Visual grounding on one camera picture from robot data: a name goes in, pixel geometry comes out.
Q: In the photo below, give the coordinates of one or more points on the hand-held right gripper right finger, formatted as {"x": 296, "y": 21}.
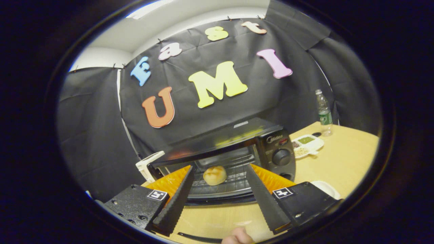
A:
{"x": 264, "y": 203}

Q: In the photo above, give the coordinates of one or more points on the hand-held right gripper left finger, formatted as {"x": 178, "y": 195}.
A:
{"x": 176, "y": 206}

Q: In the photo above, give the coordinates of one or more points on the round bread bun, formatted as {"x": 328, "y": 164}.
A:
{"x": 214, "y": 175}

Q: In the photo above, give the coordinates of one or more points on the black electric oven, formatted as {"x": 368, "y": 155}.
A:
{"x": 278, "y": 145}

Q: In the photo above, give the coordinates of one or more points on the white toaster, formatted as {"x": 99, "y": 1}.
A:
{"x": 145, "y": 166}

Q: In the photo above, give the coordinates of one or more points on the white square plate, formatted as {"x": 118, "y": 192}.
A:
{"x": 327, "y": 188}

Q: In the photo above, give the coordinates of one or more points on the white divided snack tray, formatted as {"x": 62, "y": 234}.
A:
{"x": 310, "y": 145}

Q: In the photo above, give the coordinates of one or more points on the clear plastic water bottle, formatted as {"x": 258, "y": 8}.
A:
{"x": 324, "y": 115}

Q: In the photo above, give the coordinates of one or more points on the black backdrop cloth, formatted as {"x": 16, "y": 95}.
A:
{"x": 91, "y": 135}

